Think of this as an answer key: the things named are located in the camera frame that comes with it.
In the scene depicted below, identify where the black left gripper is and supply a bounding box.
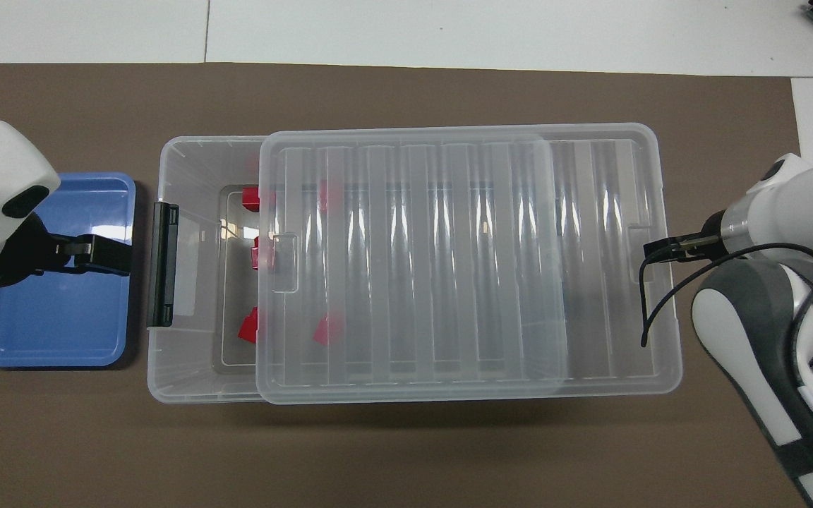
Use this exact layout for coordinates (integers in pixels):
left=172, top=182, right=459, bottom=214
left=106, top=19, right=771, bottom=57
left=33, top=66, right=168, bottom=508
left=0, top=210, right=133, bottom=288

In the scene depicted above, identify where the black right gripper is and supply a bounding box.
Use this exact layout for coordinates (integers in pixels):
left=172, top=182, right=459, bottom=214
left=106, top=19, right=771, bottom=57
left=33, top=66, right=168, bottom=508
left=701, top=210, right=728, bottom=248

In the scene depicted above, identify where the clear ribbed box lid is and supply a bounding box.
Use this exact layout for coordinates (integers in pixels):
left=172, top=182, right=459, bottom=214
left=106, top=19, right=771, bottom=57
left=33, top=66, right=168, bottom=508
left=256, top=123, right=682, bottom=405

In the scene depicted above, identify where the black box latch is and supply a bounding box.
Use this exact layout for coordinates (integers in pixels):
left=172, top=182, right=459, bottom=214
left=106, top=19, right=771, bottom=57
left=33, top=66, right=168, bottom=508
left=147, top=202, right=180, bottom=329

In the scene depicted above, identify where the blue plastic tray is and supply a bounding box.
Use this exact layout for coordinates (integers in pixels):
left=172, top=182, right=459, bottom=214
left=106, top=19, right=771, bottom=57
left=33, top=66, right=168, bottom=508
left=0, top=171, right=138, bottom=370

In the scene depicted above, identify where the clear plastic storage box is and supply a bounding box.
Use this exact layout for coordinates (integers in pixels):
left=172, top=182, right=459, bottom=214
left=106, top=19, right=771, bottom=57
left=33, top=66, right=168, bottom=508
left=147, top=135, right=570, bottom=404

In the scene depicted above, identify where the brown table mat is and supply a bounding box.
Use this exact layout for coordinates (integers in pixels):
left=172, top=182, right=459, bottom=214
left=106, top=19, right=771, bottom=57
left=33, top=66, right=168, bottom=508
left=0, top=62, right=802, bottom=508

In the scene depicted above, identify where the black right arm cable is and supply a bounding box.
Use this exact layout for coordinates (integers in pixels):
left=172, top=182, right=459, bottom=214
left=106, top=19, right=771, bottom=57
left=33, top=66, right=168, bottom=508
left=639, top=236, right=813, bottom=368

